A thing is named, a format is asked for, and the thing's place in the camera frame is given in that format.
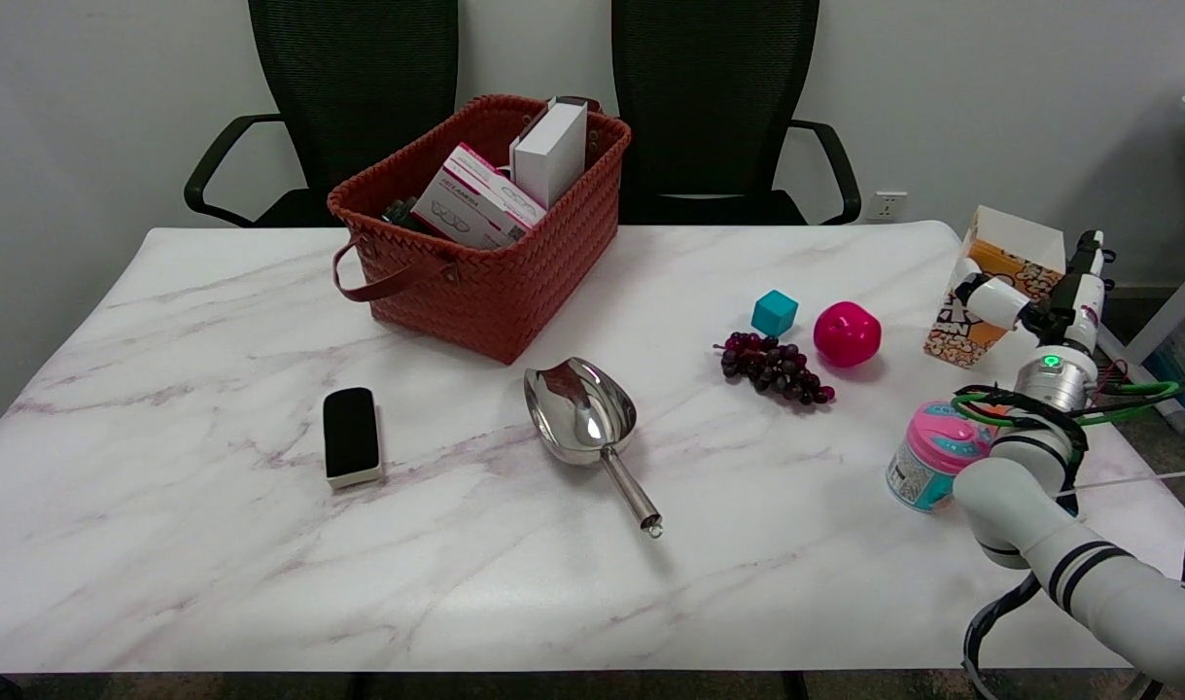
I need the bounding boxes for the green black cable bundle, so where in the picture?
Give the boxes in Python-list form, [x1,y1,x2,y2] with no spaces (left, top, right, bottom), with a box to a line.
[949,380,1185,431]

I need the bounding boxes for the shiny metal scoop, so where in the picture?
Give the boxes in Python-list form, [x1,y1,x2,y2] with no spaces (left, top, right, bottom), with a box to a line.
[523,357,665,539]

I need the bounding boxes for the thin white cord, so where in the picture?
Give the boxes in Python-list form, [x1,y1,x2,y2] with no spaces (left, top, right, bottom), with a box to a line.
[1057,468,1185,497]

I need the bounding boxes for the pink lidded jar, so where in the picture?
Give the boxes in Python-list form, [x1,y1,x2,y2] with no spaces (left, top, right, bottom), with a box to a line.
[886,401,997,514]

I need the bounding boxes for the red woven basket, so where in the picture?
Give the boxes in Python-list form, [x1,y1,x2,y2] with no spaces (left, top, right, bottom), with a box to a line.
[327,94,633,367]

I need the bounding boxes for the black whiteboard eraser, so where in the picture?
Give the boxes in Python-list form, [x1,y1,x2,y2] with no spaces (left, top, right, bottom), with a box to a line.
[322,387,385,490]

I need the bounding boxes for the magenta toy apple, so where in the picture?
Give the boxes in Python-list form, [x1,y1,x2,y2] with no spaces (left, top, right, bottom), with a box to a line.
[813,301,883,368]

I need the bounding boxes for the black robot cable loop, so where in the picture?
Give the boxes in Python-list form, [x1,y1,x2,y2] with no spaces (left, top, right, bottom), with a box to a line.
[960,486,1185,700]

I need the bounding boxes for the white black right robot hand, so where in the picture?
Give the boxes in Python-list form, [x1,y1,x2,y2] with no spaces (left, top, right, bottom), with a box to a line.
[954,230,1114,353]

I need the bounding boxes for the pink white printed box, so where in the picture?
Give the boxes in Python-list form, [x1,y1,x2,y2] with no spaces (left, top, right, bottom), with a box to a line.
[410,143,546,251]

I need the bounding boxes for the purple toy grapes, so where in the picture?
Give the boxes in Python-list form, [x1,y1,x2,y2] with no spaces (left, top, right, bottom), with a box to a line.
[714,332,836,408]

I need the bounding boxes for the plain white box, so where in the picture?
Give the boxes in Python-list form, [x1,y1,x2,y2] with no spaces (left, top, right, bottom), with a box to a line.
[509,97,590,210]

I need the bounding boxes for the teal cube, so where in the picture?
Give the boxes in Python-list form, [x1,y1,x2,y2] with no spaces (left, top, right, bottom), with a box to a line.
[751,290,800,337]

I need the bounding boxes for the orange white popcorn box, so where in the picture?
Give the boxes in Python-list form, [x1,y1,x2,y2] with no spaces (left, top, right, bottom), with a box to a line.
[924,205,1067,369]

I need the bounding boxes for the black mesh office chair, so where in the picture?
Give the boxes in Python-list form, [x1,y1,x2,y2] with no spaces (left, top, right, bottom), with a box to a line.
[611,0,862,227]
[184,0,460,228]

